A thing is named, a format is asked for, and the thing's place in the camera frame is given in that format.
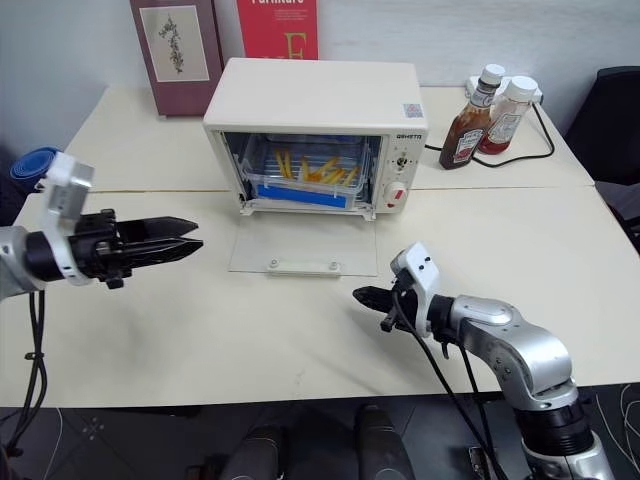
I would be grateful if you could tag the red book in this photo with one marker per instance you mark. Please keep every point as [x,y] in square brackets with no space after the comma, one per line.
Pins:
[277,30]

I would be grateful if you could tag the white power strip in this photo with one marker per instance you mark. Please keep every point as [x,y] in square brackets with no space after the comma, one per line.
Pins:
[471,85]

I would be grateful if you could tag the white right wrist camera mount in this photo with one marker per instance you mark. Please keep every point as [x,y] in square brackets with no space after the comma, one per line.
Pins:
[422,275]

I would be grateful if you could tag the dark rounded shape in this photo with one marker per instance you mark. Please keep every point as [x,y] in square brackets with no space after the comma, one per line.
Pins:
[382,445]
[257,455]

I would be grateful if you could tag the black chair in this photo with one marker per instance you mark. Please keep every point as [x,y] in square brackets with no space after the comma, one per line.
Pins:
[610,125]

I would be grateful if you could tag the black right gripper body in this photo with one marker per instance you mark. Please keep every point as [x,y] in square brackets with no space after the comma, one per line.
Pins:
[406,307]

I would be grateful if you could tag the cream toaster oven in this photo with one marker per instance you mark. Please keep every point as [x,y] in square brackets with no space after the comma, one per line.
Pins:
[310,95]

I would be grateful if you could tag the maroon book with plant picture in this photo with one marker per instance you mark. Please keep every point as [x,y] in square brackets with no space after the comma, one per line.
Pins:
[175,55]

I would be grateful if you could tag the clear food container blue label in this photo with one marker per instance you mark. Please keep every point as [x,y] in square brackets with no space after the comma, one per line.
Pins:
[300,195]

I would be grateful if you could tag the blue ribbed roll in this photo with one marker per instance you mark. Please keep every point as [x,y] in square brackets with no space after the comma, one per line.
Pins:
[27,167]

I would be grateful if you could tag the red ketchup bottle white cap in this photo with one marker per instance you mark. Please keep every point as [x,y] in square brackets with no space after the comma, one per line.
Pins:
[505,125]

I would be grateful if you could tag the glass toaster oven door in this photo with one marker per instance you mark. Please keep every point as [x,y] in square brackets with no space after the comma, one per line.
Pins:
[300,242]

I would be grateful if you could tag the brown sauce bottle white cap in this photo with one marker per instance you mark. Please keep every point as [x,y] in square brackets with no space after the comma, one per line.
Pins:
[462,135]

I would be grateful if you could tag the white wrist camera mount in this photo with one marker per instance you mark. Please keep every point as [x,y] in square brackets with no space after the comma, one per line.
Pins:
[422,275]
[67,187]

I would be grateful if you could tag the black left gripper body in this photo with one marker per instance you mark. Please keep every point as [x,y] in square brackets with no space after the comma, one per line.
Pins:
[97,245]

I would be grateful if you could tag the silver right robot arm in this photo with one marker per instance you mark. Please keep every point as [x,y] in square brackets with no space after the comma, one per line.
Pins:
[530,350]

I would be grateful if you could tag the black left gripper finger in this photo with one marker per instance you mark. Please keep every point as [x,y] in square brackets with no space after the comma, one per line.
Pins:
[165,250]
[160,227]

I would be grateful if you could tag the red white oven timer knob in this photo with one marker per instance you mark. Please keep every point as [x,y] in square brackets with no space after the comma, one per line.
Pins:
[395,195]

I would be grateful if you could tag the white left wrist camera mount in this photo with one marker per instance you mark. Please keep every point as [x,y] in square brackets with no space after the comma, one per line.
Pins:
[67,187]

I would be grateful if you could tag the yellow french fry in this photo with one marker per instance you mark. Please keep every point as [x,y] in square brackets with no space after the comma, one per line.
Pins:
[280,162]
[306,170]
[326,170]
[288,165]
[349,176]

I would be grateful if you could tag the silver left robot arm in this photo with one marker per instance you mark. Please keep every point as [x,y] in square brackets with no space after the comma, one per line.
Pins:
[11,260]

